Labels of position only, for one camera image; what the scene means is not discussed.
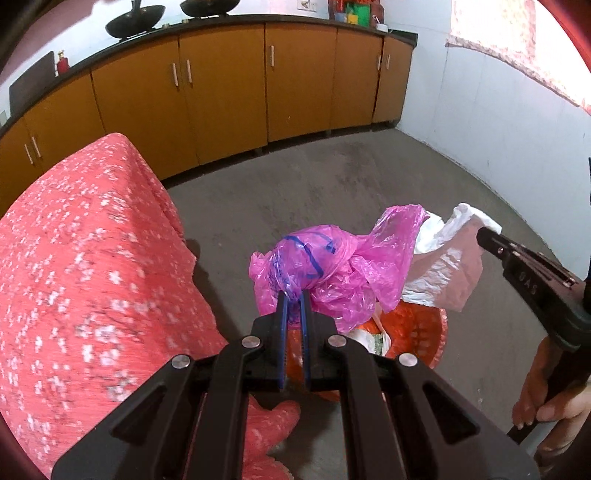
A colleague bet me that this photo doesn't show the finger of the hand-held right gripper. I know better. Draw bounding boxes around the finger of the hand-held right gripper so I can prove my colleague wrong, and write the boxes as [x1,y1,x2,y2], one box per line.
[475,225,523,265]

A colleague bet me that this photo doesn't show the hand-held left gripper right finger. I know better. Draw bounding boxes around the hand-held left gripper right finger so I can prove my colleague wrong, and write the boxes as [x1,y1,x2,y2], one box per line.
[298,290,541,480]

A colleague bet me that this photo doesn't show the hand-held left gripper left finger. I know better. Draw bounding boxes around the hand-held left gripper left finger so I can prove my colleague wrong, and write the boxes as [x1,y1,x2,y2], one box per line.
[51,292,296,480]

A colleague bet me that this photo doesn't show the translucent white plastic bag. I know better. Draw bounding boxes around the translucent white plastic bag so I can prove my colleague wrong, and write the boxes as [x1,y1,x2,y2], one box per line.
[402,203,504,313]

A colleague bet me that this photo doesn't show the purple plastic bag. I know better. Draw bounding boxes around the purple plastic bag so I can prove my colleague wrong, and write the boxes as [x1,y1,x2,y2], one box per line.
[249,203,428,334]

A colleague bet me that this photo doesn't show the orange plastic basket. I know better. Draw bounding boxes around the orange plastic basket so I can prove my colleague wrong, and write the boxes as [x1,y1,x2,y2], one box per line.
[284,300,450,404]

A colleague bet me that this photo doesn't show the person's right hand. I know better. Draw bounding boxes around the person's right hand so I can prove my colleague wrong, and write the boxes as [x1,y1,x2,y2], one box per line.
[512,339,591,454]

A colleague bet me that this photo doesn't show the floral window curtain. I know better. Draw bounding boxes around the floral window curtain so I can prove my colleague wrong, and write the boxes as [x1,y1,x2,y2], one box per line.
[445,0,591,116]

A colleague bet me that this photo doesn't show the red floral tablecloth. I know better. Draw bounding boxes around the red floral tablecloth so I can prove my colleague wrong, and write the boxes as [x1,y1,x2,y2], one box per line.
[0,133,301,480]

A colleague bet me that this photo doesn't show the wooden base cabinets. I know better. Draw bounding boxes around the wooden base cabinets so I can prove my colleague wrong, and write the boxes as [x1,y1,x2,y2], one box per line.
[0,18,414,217]

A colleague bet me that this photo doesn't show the group of items counter right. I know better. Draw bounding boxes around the group of items counter right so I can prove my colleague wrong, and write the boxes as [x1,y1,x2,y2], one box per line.
[328,0,384,21]

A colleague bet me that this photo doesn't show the black kitchen countertop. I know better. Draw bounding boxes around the black kitchen countertop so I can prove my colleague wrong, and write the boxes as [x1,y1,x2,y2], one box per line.
[0,14,419,139]

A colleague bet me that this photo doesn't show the black wok with lid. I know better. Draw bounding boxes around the black wok with lid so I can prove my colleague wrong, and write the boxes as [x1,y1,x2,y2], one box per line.
[179,0,241,17]

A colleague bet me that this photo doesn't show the dark cutting board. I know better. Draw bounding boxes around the dark cutting board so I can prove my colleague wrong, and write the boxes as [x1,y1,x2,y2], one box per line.
[9,51,58,121]

